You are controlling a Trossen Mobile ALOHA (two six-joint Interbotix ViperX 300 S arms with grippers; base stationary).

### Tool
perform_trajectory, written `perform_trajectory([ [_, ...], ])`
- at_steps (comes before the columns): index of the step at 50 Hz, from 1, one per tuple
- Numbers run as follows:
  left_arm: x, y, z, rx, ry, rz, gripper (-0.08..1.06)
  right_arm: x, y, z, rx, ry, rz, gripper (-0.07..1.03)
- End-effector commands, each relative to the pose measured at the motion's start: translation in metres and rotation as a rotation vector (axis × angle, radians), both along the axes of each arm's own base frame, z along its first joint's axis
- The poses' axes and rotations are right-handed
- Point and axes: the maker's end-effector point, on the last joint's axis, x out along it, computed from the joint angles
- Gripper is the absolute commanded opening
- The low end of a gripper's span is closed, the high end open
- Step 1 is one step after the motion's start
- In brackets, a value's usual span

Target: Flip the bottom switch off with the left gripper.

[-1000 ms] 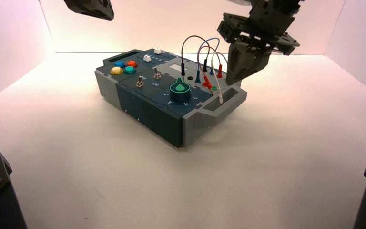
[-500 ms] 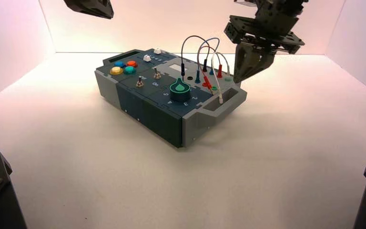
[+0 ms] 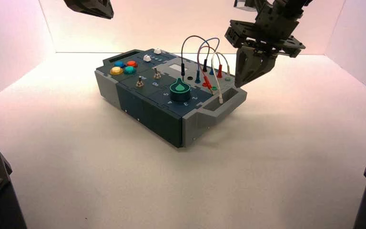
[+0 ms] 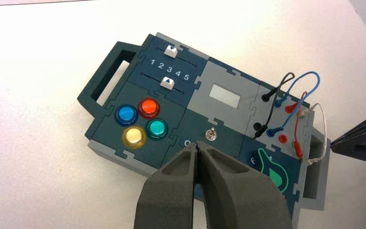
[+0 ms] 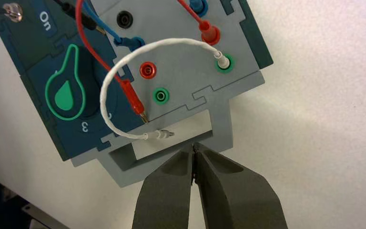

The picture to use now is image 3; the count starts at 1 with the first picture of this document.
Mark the white cap knob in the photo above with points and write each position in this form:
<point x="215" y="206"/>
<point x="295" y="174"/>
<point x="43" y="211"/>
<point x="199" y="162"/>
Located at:
<point x="147" y="58"/>
<point x="157" y="51"/>

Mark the green rotary knob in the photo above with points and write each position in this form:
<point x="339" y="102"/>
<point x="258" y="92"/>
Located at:
<point x="180" y="90"/>

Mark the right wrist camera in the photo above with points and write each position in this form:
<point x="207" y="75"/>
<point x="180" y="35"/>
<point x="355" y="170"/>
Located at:
<point x="243" y="3"/>

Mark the blue push button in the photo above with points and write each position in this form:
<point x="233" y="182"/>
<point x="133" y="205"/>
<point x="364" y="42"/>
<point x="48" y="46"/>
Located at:
<point x="119" y="64"/>

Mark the teal push button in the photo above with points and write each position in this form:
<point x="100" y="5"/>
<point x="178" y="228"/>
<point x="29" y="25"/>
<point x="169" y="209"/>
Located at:
<point x="130" y="70"/>

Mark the yellow push button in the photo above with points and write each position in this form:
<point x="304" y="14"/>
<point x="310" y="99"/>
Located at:
<point x="117" y="70"/>

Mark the grey and blue control box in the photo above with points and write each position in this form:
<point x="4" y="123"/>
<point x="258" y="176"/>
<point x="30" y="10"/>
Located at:
<point x="157" y="117"/>

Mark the metal toggle switch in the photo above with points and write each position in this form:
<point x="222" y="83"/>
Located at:
<point x="139" y="83"/>
<point x="157" y="75"/>

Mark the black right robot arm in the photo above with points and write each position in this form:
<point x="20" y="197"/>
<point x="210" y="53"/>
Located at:
<point x="290" y="4"/>

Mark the black banana socket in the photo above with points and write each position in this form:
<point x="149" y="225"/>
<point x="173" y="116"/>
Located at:
<point x="190" y="77"/>

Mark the small white display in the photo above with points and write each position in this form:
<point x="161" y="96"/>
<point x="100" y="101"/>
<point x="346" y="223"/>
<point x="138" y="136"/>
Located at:
<point x="176" y="67"/>

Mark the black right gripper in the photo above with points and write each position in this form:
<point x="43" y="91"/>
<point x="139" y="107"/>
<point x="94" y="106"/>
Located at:
<point x="271" y="31"/>

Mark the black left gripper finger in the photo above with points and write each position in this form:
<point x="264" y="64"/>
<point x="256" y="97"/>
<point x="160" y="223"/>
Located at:
<point x="105" y="5"/>
<point x="82" y="6"/>

